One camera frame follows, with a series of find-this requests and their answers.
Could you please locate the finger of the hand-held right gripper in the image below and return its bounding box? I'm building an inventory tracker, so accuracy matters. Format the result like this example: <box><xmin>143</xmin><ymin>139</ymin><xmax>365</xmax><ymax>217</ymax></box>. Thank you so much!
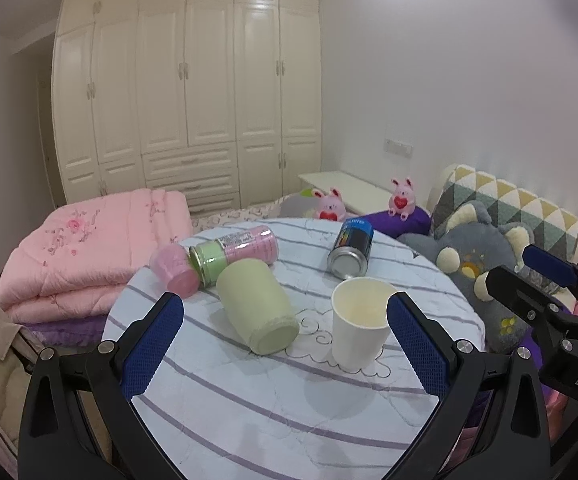
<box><xmin>485</xmin><ymin>265</ymin><xmax>578</xmax><ymax>361</ymax></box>
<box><xmin>522</xmin><ymin>243</ymin><xmax>578</xmax><ymax>318</ymax></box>

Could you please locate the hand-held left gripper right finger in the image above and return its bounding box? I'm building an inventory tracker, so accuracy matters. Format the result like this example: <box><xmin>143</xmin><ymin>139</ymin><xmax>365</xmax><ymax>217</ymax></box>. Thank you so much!
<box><xmin>386</xmin><ymin>291</ymin><xmax>552</xmax><ymax>480</ymax></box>

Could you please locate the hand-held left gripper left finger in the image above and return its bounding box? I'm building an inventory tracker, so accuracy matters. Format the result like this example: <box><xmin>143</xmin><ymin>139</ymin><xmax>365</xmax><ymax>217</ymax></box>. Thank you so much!
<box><xmin>17</xmin><ymin>291</ymin><xmax>186</xmax><ymax>480</ymax></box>

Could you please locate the light green cup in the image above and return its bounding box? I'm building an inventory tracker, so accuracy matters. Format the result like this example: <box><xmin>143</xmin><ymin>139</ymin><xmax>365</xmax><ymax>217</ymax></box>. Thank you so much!
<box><xmin>216</xmin><ymin>258</ymin><xmax>300</xmax><ymax>356</ymax></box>

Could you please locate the white paper cup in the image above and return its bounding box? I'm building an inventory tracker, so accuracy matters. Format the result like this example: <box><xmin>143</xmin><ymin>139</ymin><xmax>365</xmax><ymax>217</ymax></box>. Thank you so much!
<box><xmin>331</xmin><ymin>276</ymin><xmax>400</xmax><ymax>367</ymax></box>

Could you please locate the small pink cup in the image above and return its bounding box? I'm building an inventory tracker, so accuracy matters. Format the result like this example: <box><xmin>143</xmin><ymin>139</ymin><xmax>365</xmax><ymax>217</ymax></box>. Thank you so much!
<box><xmin>150</xmin><ymin>244</ymin><xmax>202</xmax><ymax>293</ymax></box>

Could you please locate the triangle pattern pillow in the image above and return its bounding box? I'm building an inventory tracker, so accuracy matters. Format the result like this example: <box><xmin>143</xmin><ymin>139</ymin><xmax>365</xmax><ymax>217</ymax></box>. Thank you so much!
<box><xmin>429</xmin><ymin>164</ymin><xmax>578</xmax><ymax>266</ymax></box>

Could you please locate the grey plush toy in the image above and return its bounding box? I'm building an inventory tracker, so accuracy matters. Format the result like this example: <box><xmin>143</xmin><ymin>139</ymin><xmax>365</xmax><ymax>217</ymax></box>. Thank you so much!
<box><xmin>398</xmin><ymin>200</ymin><xmax>577</xmax><ymax>356</ymax></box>

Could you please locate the purple blanket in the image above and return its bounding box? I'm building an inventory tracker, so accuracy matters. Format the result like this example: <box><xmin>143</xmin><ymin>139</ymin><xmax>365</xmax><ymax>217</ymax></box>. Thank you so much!
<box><xmin>29</xmin><ymin>312</ymin><xmax>114</xmax><ymax>346</ymax></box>

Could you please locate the folded pink quilt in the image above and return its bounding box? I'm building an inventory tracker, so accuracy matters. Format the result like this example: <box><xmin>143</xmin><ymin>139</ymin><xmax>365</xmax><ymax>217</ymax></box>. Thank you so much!
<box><xmin>0</xmin><ymin>188</ymin><xmax>193</xmax><ymax>325</ymax></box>

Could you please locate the blue drink can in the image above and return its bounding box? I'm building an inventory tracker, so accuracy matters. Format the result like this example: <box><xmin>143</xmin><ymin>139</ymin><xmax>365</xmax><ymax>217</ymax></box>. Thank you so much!
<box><xmin>327</xmin><ymin>217</ymin><xmax>374</xmax><ymax>278</ymax></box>

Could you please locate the purple pillow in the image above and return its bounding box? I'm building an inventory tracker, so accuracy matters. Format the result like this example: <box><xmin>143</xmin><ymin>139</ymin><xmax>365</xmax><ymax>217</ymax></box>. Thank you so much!
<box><xmin>356</xmin><ymin>205</ymin><xmax>432</xmax><ymax>238</ymax></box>

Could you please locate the pink and green can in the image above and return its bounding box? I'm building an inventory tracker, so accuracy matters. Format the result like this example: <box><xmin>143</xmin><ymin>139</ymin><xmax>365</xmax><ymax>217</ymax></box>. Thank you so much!
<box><xmin>189</xmin><ymin>226</ymin><xmax>280</xmax><ymax>288</ymax></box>

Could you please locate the pink plush bunny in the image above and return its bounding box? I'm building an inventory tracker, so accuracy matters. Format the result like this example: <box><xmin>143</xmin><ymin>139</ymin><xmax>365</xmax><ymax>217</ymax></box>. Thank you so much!
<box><xmin>388</xmin><ymin>177</ymin><xmax>418</xmax><ymax>222</ymax></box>
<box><xmin>310</xmin><ymin>187</ymin><xmax>347</xmax><ymax>222</ymax></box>

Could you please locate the patterned bedsheet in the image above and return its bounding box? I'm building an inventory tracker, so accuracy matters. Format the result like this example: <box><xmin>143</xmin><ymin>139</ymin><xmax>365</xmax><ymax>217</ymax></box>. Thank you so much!
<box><xmin>191</xmin><ymin>195</ymin><xmax>314</xmax><ymax>233</ymax></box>

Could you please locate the white nightstand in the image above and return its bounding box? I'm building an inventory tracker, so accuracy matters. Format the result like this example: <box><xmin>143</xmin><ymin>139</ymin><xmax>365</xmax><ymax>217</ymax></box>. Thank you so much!
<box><xmin>298</xmin><ymin>170</ymin><xmax>394</xmax><ymax>216</ymax></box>

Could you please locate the grey cushion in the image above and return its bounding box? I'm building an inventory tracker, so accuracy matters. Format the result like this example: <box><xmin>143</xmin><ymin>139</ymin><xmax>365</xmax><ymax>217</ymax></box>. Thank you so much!
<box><xmin>280</xmin><ymin>191</ymin><xmax>320</xmax><ymax>219</ymax></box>

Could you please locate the cream wardrobe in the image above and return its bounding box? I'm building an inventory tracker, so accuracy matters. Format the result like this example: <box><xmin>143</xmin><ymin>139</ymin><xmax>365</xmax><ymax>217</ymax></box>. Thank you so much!
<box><xmin>51</xmin><ymin>0</ymin><xmax>324</xmax><ymax>216</ymax></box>

